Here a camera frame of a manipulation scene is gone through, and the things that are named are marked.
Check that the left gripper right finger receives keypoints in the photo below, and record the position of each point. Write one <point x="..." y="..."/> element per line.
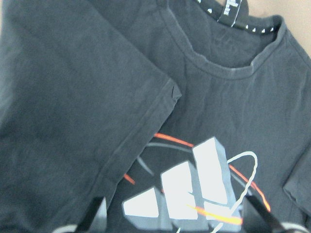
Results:
<point x="257" y="219"/>

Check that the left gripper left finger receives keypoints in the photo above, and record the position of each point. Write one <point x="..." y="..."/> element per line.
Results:
<point x="94" y="220"/>

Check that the black printed t-shirt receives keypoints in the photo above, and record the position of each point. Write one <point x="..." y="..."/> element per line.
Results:
<point x="154" y="105"/>

